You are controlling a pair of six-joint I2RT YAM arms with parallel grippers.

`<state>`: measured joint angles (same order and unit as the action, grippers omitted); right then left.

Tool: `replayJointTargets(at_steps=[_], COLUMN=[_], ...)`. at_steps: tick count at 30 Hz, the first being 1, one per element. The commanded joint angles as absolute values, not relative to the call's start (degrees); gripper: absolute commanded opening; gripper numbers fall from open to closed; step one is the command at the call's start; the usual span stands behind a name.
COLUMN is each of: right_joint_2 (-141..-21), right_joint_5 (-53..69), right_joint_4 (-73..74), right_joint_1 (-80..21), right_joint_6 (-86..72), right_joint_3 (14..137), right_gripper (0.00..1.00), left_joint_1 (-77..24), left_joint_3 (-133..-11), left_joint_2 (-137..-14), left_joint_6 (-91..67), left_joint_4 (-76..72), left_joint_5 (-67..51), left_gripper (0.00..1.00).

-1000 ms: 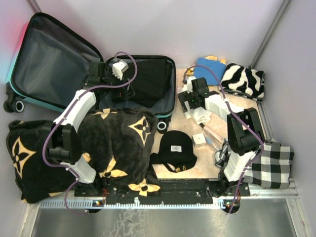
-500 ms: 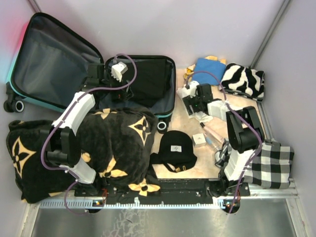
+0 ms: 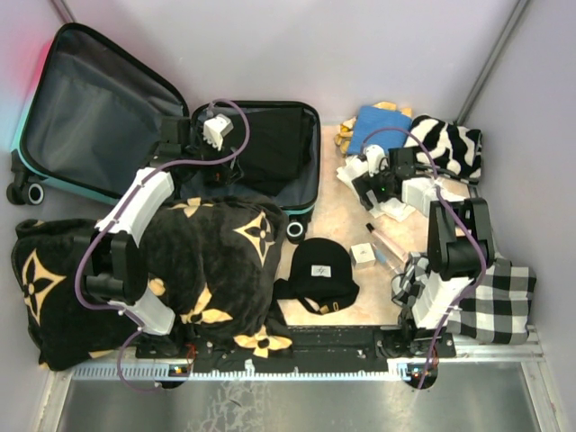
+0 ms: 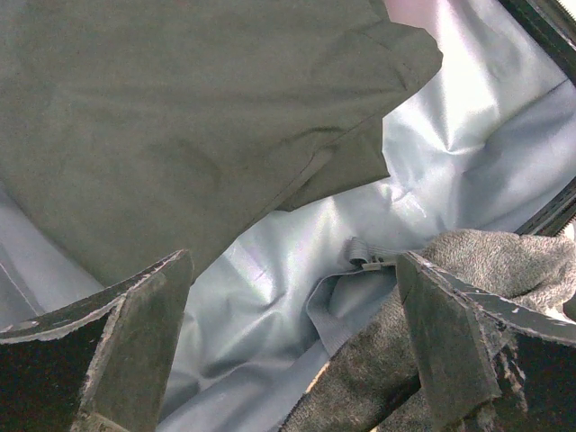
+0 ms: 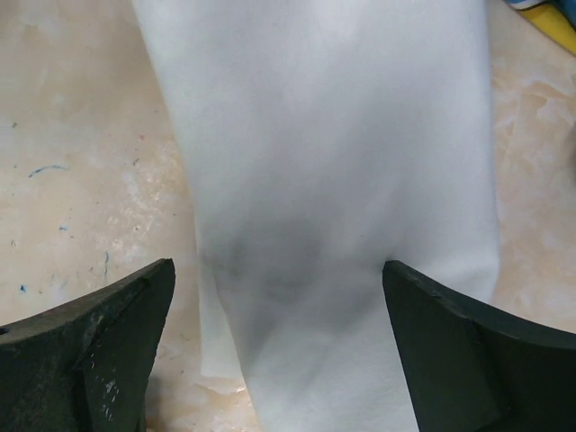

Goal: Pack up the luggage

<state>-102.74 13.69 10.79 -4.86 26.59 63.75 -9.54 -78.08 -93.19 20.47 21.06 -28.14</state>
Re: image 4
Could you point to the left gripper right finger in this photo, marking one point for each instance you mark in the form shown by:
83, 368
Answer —
486, 363

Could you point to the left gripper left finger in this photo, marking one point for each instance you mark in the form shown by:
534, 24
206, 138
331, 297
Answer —
101, 363

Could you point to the black garment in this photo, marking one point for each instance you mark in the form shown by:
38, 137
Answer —
131, 129

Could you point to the black blanket yellow flowers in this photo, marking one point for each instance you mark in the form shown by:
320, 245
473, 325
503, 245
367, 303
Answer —
359, 388

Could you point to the teal hard-shell suitcase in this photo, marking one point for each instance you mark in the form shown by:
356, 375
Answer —
483, 144

